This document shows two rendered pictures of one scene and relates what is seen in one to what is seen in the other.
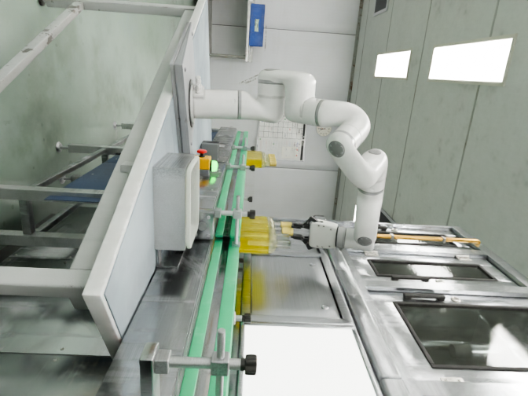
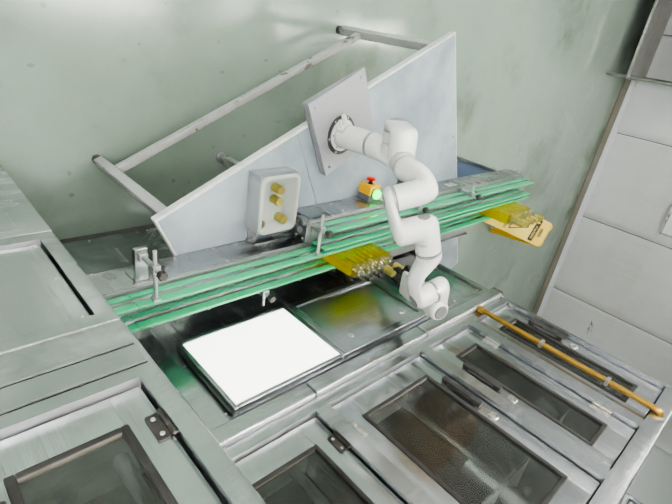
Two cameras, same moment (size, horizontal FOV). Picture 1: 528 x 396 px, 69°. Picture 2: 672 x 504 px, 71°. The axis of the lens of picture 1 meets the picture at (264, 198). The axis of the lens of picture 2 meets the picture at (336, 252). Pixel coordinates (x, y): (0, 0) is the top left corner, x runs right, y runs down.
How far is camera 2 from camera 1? 1.17 m
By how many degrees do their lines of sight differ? 43
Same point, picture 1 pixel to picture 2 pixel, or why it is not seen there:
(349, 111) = (415, 172)
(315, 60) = not seen: outside the picture
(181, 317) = (210, 262)
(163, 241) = (249, 223)
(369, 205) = (417, 267)
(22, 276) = (152, 203)
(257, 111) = (374, 153)
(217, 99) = (350, 135)
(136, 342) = (176, 259)
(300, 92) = (393, 144)
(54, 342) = not seen: hidden behind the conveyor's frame
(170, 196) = (254, 194)
